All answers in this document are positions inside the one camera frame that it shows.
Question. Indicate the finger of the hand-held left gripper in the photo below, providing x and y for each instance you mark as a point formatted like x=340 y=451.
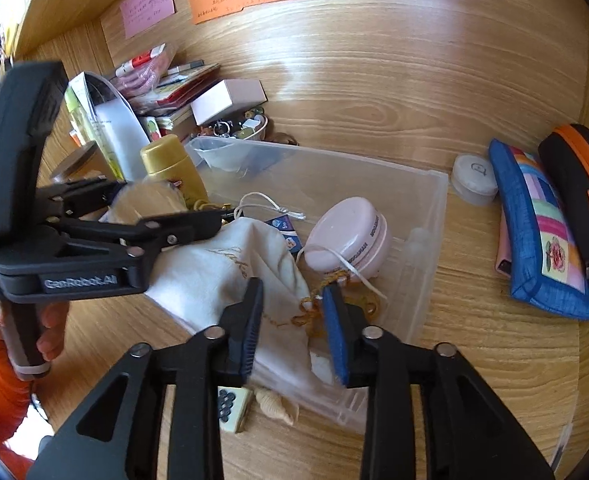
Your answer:
x=84 y=195
x=174 y=227

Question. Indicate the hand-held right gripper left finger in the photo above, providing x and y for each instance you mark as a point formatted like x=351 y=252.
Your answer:
x=252 y=340

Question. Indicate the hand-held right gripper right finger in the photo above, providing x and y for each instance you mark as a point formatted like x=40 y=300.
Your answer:
x=337 y=340

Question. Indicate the white cloth pouch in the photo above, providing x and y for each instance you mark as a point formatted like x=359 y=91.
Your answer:
x=199 y=270

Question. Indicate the gold bottle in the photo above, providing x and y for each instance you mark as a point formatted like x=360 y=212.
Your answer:
x=172 y=170

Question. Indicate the blue card packet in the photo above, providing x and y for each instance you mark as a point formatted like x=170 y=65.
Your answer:
x=280 y=224

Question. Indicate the pink round case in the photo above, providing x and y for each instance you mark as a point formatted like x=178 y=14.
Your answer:
x=339 y=230

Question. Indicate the clear plastic box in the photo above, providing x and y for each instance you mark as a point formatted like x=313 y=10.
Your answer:
x=419 y=220

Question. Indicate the person's left hand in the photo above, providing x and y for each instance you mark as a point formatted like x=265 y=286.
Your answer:
x=54 y=330

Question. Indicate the beige seashell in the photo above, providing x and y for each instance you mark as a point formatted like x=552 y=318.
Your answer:
x=274 y=405

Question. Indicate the mahjong tile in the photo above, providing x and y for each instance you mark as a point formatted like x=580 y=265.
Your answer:
x=232 y=407

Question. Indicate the pile of boxes and packets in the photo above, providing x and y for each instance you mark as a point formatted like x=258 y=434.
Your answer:
x=82 y=95

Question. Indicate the small juice carton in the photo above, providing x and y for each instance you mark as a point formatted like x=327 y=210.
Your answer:
x=152 y=127

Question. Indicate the glass bowl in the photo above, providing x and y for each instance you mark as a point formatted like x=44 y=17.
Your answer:
x=254 y=132

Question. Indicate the white cardboard box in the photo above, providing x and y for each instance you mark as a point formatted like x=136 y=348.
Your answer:
x=219 y=102

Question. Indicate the red white packet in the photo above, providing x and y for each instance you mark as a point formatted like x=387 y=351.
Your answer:
x=139 y=62

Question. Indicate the wooden shelf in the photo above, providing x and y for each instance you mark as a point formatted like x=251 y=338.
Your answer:
x=64 y=10

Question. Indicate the pink sticky note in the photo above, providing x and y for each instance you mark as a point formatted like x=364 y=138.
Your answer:
x=147 y=5

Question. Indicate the white round container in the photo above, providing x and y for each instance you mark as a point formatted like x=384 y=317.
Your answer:
x=474 y=180

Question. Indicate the blue patchwork pouch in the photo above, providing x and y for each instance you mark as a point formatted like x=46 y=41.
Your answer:
x=519 y=220

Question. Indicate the black pen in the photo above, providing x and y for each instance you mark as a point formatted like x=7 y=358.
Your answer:
x=562 y=442

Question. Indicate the black orange zip case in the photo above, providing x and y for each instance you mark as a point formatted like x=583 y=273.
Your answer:
x=569 y=180

